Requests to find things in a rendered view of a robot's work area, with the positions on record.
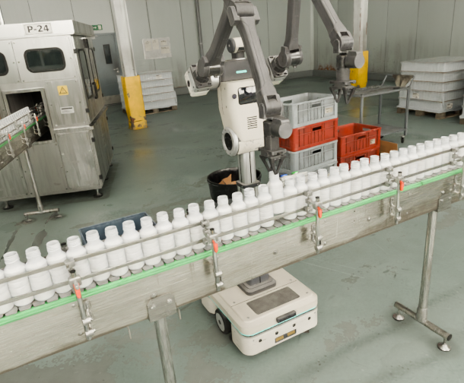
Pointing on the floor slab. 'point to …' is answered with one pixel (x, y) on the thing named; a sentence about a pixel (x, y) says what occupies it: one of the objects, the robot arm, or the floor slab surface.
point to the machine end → (14, 91)
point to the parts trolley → (381, 105)
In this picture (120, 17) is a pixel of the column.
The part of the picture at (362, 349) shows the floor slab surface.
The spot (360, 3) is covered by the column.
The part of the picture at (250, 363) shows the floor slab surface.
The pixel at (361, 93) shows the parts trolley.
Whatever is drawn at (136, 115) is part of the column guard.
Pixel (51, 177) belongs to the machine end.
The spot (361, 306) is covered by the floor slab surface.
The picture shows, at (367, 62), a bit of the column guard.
